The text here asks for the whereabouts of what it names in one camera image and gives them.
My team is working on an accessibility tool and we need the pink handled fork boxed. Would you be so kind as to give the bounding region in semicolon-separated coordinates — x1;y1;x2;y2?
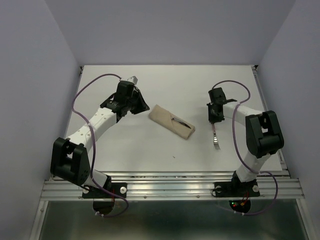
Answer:
211;123;221;151

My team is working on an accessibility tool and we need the beige cloth napkin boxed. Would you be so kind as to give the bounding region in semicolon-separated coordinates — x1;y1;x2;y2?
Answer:
148;104;196;140

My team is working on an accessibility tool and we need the pink handled knife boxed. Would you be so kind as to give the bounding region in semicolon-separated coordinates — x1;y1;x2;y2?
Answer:
171;117;192;129

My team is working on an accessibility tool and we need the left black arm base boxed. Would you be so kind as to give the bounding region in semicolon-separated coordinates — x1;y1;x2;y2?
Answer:
82;175;128;199

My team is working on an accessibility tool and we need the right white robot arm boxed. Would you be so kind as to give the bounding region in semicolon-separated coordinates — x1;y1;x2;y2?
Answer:
207;87;284;195

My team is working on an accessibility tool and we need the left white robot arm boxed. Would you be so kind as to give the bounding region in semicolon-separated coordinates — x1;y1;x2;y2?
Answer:
50;76;150;197

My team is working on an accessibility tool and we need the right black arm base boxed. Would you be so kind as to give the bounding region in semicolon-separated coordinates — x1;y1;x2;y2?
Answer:
211;171;260;198

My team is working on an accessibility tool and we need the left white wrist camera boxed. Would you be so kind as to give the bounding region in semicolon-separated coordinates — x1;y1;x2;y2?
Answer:
127;76;138;85

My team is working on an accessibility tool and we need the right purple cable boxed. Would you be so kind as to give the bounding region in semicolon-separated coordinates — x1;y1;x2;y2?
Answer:
211;79;278;217

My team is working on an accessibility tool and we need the aluminium front rail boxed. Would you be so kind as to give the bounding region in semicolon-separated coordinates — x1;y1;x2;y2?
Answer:
29;168;315;240

